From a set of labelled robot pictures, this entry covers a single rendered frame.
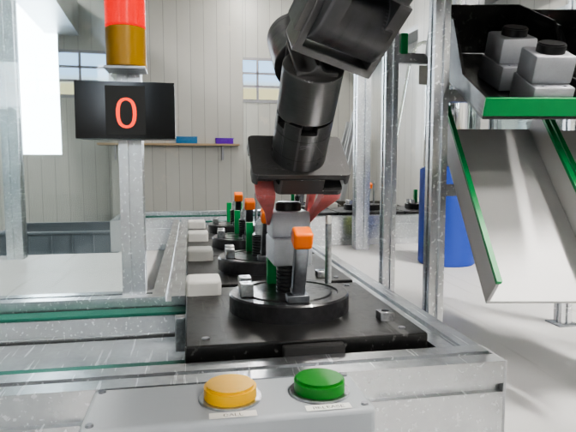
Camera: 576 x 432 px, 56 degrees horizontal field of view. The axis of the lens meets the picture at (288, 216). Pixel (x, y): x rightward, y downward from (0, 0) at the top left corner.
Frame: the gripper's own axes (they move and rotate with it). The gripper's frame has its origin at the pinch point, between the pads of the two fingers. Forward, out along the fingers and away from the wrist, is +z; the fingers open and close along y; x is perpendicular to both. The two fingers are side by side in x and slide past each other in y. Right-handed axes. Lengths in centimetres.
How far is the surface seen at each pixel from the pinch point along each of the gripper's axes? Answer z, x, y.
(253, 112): 473, -709, -96
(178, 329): 9.1, 8.8, 12.7
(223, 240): 35.7, -28.6, 4.8
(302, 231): -4.8, 7.0, 0.1
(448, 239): 57, -47, -57
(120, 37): -10.6, -20.7, 19.4
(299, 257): -2.2, 8.2, 0.2
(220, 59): 382, -717, -39
